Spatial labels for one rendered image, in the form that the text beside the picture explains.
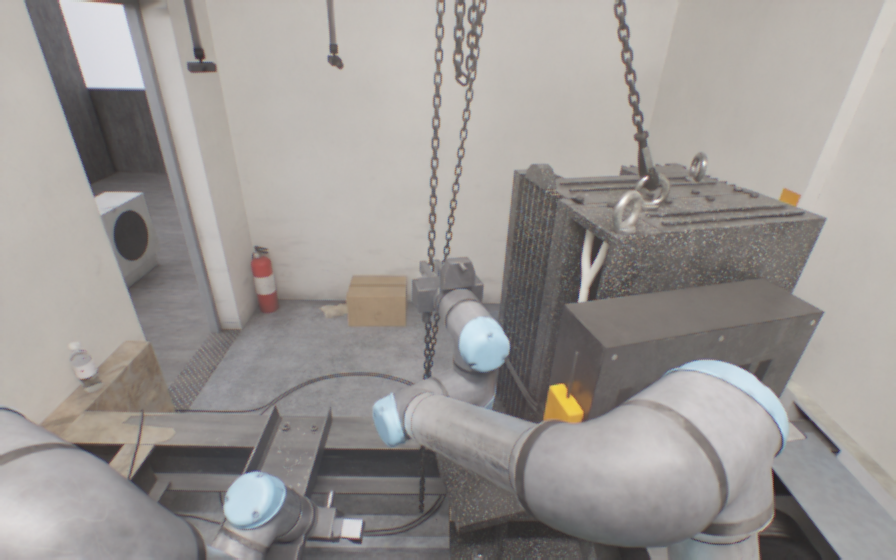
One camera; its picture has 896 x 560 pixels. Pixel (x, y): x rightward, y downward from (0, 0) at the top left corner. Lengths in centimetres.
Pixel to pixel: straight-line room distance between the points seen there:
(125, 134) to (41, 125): 606
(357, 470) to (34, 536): 151
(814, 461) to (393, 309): 242
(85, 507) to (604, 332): 65
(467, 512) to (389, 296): 219
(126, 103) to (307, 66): 515
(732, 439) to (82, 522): 48
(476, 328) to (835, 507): 148
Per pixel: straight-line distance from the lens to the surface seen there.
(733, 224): 97
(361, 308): 326
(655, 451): 41
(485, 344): 68
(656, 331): 80
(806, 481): 196
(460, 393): 74
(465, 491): 123
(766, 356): 100
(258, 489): 74
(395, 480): 184
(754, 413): 50
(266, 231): 356
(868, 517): 197
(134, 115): 804
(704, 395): 47
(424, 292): 81
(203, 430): 185
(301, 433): 171
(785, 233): 108
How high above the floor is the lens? 189
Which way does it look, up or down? 29 degrees down
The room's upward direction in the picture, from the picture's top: 2 degrees clockwise
